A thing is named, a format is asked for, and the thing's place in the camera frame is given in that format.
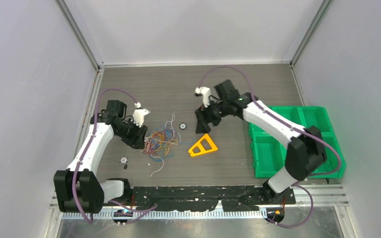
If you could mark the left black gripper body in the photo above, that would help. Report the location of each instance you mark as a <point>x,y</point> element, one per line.
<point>129,127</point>

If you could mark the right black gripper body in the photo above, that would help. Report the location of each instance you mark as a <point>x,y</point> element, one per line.
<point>215,112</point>

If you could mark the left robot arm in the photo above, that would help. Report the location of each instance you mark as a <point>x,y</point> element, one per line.
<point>77,187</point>

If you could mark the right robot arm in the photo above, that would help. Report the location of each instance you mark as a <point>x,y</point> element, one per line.
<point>305,150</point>

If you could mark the poker chip centre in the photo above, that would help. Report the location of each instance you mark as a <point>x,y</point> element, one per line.
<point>182,126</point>

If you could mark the green plastic bin organiser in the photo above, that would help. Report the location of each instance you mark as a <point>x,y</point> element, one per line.
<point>269,155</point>

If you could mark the yellow triangular plastic frame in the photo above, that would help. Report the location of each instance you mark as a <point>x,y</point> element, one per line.
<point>203,146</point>

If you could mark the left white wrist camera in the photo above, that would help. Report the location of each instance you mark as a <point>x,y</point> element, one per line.
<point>139,114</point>

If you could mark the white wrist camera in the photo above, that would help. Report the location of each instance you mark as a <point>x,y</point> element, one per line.
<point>205,93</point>
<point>139,114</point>

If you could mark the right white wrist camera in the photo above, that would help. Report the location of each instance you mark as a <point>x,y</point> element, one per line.
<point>205,93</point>

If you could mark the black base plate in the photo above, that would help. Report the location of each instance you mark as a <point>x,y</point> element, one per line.
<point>203,198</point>

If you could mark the white slotted cable duct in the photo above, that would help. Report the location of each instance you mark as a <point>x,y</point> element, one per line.
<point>163,215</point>

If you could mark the aluminium frame rail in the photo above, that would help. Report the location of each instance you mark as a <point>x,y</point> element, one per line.
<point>326,195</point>

